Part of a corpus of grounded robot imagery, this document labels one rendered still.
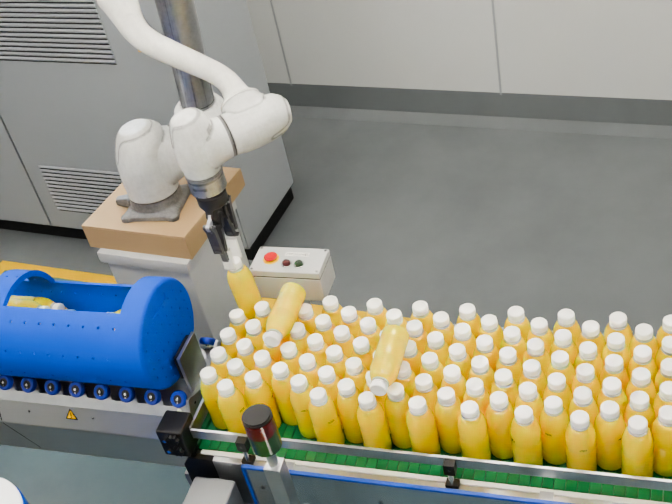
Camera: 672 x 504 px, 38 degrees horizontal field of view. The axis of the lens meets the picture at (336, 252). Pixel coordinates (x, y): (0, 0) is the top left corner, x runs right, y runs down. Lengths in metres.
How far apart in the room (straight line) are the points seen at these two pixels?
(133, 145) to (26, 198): 2.12
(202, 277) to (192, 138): 0.83
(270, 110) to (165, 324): 0.61
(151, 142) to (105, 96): 1.36
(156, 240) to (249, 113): 0.74
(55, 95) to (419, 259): 1.69
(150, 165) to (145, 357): 0.66
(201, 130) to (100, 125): 2.08
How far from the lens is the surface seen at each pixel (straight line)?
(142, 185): 2.89
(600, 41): 4.70
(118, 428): 2.70
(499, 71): 4.89
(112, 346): 2.45
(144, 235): 2.92
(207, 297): 3.03
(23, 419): 2.86
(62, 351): 2.54
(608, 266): 4.11
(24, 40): 4.26
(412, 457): 2.26
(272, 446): 2.06
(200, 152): 2.26
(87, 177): 4.56
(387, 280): 4.15
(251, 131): 2.28
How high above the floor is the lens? 2.73
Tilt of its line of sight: 39 degrees down
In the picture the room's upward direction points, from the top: 14 degrees counter-clockwise
